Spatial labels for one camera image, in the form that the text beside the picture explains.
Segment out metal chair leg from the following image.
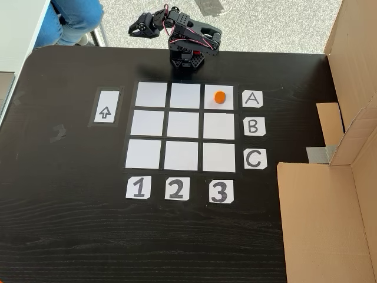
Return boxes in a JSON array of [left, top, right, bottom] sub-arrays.
[[88, 25, 108, 48]]

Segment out white nine-square grid sheet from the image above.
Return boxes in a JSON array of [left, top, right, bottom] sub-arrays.
[[125, 81, 236, 173]]

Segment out number 1 paper sheet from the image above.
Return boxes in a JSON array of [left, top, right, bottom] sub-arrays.
[[125, 176, 152, 200]]

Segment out grey floor tape patch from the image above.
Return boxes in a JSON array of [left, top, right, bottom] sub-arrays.
[[194, 0, 233, 17]]

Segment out number 3 paper sheet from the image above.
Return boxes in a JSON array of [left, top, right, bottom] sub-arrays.
[[209, 179, 235, 204]]

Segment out brown cardboard screen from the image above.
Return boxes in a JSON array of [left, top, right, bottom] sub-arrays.
[[276, 0, 377, 283]]

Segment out red white servo cable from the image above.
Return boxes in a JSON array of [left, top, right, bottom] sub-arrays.
[[163, 4, 220, 50]]

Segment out tape scraps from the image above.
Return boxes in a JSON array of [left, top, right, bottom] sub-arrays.
[[49, 124, 68, 143]]

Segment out person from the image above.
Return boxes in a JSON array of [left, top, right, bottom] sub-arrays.
[[34, 0, 105, 48]]

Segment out letter C paper sheet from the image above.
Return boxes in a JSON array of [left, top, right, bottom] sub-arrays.
[[243, 149, 268, 170]]

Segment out white arrow paper sheet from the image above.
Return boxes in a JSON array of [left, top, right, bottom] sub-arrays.
[[94, 90, 120, 124]]

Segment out letter A paper sheet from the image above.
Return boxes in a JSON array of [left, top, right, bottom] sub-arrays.
[[242, 91, 263, 108]]

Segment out white side table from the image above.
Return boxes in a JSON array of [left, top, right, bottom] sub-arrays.
[[0, 0, 52, 74]]

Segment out number 2 paper sheet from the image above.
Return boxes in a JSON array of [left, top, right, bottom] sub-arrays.
[[164, 176, 191, 201]]

